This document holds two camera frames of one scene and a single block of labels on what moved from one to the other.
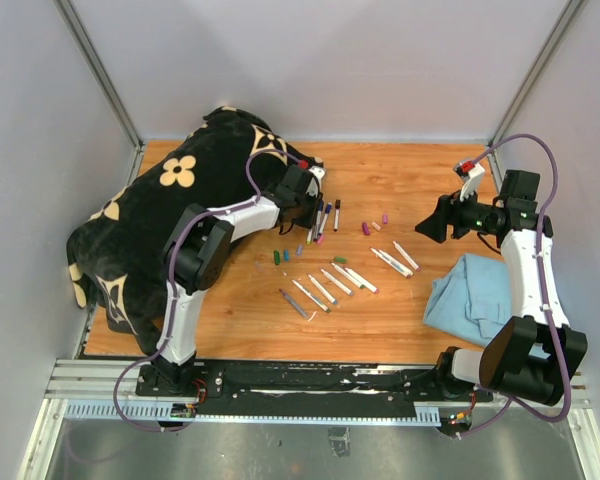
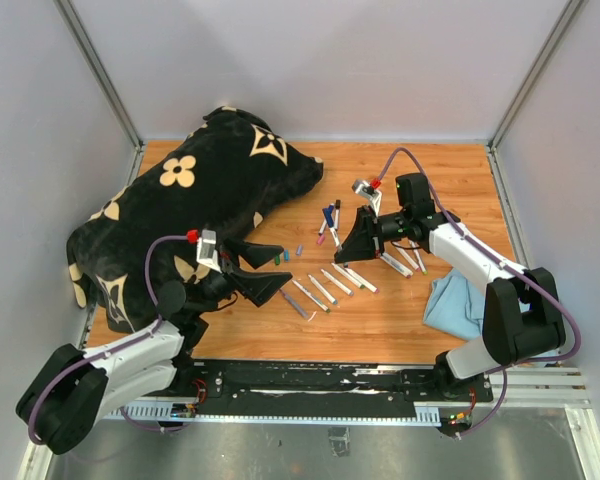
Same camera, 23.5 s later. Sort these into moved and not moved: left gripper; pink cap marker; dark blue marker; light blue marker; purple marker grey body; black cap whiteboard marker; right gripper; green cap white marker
Moved: right gripper; dark blue marker; left gripper
Not moved: purple marker grey body; pink cap marker; green cap white marker; black cap whiteboard marker; light blue marker
